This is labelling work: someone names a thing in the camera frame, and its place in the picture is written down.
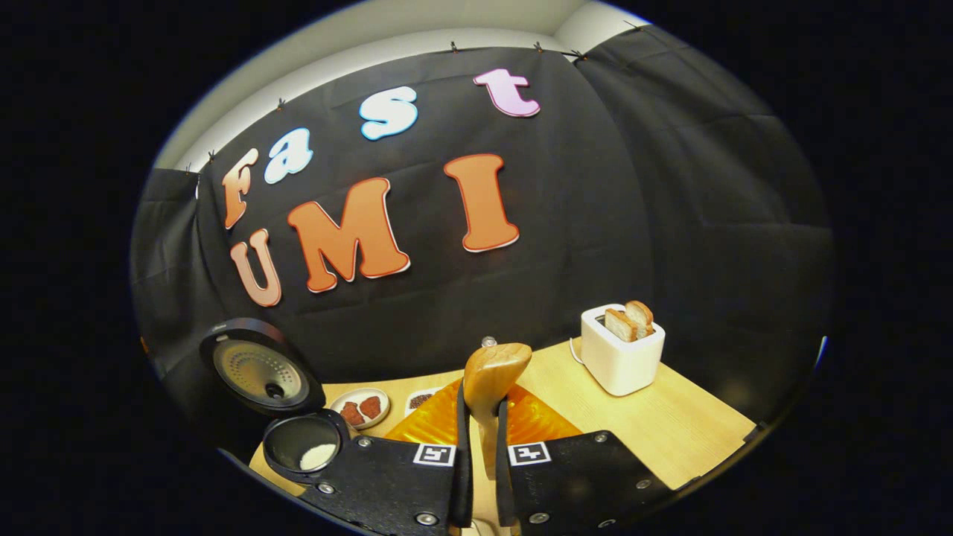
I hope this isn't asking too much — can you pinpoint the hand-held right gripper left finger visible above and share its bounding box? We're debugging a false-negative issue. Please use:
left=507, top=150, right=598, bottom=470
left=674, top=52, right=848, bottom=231
left=298, top=378, right=474, bottom=535

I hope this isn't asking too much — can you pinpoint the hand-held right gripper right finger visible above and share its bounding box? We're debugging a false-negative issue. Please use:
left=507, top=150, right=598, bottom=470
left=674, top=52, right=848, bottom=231
left=494, top=378, right=675, bottom=535

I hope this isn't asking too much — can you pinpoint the small white rice portion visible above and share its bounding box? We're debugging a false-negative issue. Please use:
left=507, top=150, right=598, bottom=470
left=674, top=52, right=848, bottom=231
left=299, top=444, right=337, bottom=471

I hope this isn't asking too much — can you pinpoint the wooden spoon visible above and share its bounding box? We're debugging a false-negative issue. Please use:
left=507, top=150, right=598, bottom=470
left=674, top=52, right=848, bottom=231
left=463, top=343, right=533, bottom=477

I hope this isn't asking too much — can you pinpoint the black rice cooker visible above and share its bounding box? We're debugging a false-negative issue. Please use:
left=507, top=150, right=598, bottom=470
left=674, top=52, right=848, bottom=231
left=200, top=318, right=351, bottom=485

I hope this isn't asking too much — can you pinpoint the small round plate red food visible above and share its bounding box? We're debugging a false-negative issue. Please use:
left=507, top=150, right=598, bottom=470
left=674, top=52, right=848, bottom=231
left=330, top=387, right=391, bottom=430

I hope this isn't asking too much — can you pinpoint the white divided bean dish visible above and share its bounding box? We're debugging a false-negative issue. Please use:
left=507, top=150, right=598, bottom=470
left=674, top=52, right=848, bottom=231
left=404, top=387, right=446, bottom=418

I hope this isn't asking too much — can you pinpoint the white toaster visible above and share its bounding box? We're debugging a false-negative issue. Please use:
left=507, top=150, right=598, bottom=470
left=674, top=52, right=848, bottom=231
left=580, top=304, right=666, bottom=397

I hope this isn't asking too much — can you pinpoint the toasted bread slice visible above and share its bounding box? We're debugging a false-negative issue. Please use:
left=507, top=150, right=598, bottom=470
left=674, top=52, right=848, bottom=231
left=605, top=308, right=638, bottom=342
left=624, top=300, right=655, bottom=339

